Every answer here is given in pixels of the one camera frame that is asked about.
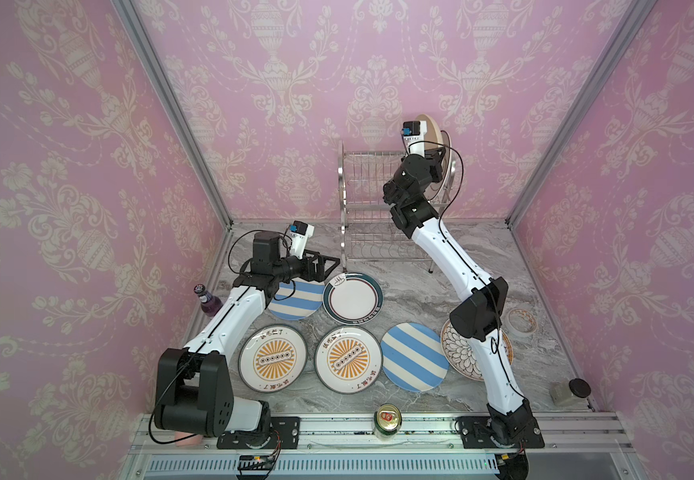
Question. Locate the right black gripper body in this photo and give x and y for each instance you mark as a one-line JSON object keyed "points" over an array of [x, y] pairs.
{"points": [[434, 155]]}

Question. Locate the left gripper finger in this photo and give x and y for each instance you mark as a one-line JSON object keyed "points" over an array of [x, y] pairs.
{"points": [[319, 271], [322, 261]]}

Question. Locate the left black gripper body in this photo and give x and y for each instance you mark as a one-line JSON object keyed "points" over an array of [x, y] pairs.
{"points": [[291, 268]]}

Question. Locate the plain cream plate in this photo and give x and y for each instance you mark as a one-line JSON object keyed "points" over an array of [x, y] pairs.
{"points": [[433, 136]]}

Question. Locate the green red rimmed white plate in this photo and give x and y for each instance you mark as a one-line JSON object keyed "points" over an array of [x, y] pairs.
{"points": [[352, 298]]}

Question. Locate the white plate dark rim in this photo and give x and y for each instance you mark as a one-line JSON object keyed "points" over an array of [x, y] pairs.
{"points": [[439, 189]]}

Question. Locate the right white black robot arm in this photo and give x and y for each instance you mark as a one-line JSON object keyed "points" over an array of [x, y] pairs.
{"points": [[482, 297]]}

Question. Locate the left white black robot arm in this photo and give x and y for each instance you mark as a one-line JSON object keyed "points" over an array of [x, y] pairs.
{"points": [[194, 393]]}

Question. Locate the blue striped plate rear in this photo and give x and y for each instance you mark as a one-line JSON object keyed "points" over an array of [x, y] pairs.
{"points": [[297, 300]]}

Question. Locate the blue striped plate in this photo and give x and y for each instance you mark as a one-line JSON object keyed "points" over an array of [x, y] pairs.
{"points": [[413, 358], [297, 300]]}

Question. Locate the orange sunburst plate right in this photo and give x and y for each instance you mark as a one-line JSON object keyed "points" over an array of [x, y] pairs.
{"points": [[348, 360]]}

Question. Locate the orange sunburst plate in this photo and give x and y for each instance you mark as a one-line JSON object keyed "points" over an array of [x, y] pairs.
{"points": [[272, 359], [348, 360]]}

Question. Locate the orange sunburst plate left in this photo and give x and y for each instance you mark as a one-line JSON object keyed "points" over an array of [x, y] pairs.
{"points": [[272, 359]]}

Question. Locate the purple bottle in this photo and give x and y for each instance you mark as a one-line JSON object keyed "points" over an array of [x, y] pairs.
{"points": [[210, 304]]}

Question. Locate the blue striped plate front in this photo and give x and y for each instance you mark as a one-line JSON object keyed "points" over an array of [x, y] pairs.
{"points": [[413, 358]]}

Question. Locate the floral pattern plate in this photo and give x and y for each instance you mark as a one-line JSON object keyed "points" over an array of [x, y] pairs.
{"points": [[458, 353]]}

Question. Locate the green gold can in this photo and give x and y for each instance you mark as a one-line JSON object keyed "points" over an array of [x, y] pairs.
{"points": [[387, 421]]}

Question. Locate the tape roll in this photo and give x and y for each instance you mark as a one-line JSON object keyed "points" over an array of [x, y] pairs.
{"points": [[520, 323]]}

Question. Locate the pink cup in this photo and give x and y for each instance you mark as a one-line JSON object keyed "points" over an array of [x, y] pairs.
{"points": [[184, 439]]}

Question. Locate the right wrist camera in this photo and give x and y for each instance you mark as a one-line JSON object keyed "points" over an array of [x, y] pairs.
{"points": [[413, 136]]}

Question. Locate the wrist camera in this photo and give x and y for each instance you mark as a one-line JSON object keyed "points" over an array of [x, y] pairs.
{"points": [[299, 232], [413, 136]]}

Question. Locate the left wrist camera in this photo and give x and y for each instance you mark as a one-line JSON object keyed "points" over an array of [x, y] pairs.
{"points": [[299, 232]]}

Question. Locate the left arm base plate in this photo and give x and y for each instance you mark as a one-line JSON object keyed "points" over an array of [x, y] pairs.
{"points": [[284, 432]]}

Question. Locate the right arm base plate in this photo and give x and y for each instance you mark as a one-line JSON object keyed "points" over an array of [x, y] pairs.
{"points": [[475, 433]]}

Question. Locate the aluminium rail frame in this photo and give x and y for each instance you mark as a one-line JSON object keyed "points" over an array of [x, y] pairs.
{"points": [[580, 445]]}

